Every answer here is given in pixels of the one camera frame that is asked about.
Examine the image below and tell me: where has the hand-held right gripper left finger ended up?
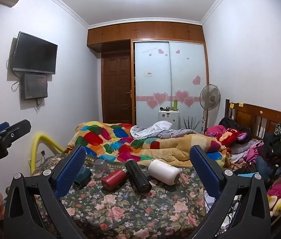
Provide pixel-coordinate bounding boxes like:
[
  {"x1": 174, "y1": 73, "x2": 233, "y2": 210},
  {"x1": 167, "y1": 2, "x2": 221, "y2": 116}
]
[{"x1": 3, "y1": 145, "x2": 88, "y2": 239}]

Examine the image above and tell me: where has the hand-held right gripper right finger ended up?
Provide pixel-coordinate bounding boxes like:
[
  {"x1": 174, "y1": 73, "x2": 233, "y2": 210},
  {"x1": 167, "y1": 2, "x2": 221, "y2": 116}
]
[{"x1": 190, "y1": 145, "x2": 272, "y2": 239}]

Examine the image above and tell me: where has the teal cup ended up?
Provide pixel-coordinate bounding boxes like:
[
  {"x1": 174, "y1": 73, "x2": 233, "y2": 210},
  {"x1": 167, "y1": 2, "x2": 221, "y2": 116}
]
[{"x1": 74, "y1": 166, "x2": 93, "y2": 188}]

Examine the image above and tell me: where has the clear glass cup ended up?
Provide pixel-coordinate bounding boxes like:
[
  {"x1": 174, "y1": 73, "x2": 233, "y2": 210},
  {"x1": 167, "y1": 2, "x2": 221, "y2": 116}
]
[{"x1": 94, "y1": 159, "x2": 109, "y2": 172}]

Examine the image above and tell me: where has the white cup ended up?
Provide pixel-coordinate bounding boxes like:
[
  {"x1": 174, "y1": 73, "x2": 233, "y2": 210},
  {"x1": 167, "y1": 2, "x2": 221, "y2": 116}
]
[{"x1": 147, "y1": 160, "x2": 181, "y2": 186}]

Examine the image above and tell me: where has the red bottle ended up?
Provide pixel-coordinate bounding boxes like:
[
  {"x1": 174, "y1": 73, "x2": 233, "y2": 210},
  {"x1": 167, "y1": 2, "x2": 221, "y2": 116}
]
[{"x1": 102, "y1": 169, "x2": 129, "y2": 192}]

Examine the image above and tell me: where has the black bottle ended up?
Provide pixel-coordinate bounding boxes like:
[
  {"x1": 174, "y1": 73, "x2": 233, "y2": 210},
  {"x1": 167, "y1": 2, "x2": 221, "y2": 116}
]
[{"x1": 125, "y1": 159, "x2": 152, "y2": 194}]

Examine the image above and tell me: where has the yellow padded tube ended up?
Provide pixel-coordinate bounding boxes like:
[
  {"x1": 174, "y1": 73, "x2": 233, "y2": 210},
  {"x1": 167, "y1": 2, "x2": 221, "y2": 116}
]
[{"x1": 30, "y1": 133, "x2": 65, "y2": 175}]

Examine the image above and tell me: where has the pink garment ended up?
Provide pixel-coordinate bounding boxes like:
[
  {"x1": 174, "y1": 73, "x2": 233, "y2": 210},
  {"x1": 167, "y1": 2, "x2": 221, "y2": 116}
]
[{"x1": 205, "y1": 125, "x2": 227, "y2": 137}]

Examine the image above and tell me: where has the red plush toy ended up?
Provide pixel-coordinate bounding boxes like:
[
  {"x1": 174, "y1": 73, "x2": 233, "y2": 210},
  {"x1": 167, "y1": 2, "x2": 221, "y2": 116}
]
[{"x1": 217, "y1": 128, "x2": 252, "y2": 147}]

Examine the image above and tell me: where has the purple clothing pile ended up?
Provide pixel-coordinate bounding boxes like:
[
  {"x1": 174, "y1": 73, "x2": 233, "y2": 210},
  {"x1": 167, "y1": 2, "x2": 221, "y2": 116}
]
[{"x1": 230, "y1": 139, "x2": 266, "y2": 165}]

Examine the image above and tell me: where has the colourful patchwork quilt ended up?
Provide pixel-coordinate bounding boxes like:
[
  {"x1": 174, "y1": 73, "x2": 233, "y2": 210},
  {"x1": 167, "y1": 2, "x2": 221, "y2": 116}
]
[{"x1": 67, "y1": 121, "x2": 232, "y2": 168}]

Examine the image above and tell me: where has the dried twig decoration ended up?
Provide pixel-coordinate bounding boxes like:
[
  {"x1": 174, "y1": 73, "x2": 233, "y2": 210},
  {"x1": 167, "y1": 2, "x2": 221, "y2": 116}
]
[{"x1": 182, "y1": 116, "x2": 204, "y2": 131}]

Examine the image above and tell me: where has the black bag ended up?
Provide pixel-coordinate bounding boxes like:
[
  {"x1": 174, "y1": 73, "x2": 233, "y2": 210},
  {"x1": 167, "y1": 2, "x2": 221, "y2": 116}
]
[{"x1": 218, "y1": 116, "x2": 240, "y2": 130}]

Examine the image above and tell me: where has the small white cabinet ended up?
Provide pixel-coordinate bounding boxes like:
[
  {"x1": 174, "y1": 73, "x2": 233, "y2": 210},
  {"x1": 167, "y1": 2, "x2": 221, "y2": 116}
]
[{"x1": 158, "y1": 110, "x2": 180, "y2": 129}]

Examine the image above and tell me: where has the grey white checked cloth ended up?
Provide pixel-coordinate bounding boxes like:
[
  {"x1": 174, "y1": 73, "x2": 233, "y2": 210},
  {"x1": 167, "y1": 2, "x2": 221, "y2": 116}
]
[{"x1": 130, "y1": 120, "x2": 196, "y2": 140}]

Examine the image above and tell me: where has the standing fan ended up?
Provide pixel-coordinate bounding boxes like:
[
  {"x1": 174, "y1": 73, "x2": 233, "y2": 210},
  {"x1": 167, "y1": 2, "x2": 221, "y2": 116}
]
[{"x1": 199, "y1": 84, "x2": 221, "y2": 133}]

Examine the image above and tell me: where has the black clothing pile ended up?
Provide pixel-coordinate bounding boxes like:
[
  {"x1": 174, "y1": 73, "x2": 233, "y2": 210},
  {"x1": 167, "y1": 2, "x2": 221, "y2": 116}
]
[{"x1": 262, "y1": 132, "x2": 281, "y2": 165}]

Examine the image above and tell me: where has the floral blanket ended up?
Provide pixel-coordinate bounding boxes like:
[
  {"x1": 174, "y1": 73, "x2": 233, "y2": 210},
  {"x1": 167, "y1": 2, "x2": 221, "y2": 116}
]
[{"x1": 32, "y1": 153, "x2": 221, "y2": 239}]

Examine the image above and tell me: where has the wooden bed headboard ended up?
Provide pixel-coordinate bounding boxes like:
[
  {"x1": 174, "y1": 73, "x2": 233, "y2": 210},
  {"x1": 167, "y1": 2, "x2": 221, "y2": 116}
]
[{"x1": 224, "y1": 99, "x2": 281, "y2": 141}]

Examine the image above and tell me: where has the brown wooden door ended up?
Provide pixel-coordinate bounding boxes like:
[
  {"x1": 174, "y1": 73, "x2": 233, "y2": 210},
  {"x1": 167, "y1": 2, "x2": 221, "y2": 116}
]
[{"x1": 101, "y1": 52, "x2": 133, "y2": 125}]

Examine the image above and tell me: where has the frosted sliding wardrobe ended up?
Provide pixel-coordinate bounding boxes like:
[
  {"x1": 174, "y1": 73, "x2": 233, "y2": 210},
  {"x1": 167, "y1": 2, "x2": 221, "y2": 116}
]
[{"x1": 131, "y1": 39, "x2": 210, "y2": 130}]

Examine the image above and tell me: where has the wooden overhead cupboard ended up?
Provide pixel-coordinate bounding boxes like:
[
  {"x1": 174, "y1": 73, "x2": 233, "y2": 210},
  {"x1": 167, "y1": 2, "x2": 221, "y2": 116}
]
[{"x1": 87, "y1": 21, "x2": 205, "y2": 53}]

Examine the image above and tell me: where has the black television cable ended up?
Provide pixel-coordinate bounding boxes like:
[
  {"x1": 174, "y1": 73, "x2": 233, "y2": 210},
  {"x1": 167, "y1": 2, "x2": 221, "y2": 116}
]
[{"x1": 7, "y1": 52, "x2": 21, "y2": 93}]

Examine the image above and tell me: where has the small grey wall monitor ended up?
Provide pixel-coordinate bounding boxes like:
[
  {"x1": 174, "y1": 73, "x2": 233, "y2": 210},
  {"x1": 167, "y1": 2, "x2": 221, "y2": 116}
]
[{"x1": 20, "y1": 73, "x2": 48, "y2": 101}]

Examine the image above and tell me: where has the black wall television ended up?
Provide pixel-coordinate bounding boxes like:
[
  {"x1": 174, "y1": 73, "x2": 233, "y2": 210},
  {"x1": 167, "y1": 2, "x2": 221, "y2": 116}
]
[{"x1": 11, "y1": 31, "x2": 58, "y2": 75}]

